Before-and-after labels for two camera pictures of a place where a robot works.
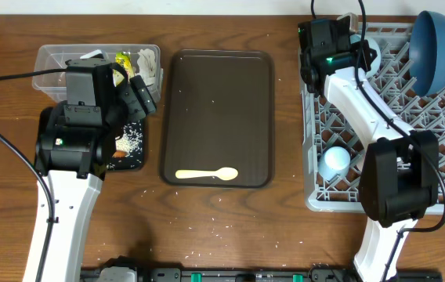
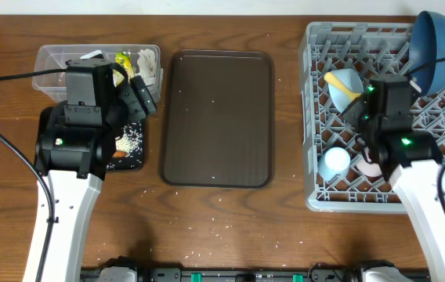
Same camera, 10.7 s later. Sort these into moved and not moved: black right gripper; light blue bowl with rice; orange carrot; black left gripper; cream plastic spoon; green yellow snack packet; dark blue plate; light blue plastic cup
Moved: cream plastic spoon; light blue bowl with rice; black right gripper
Not moved: light blue plastic cup; black left gripper; orange carrot; dark blue plate; green yellow snack packet
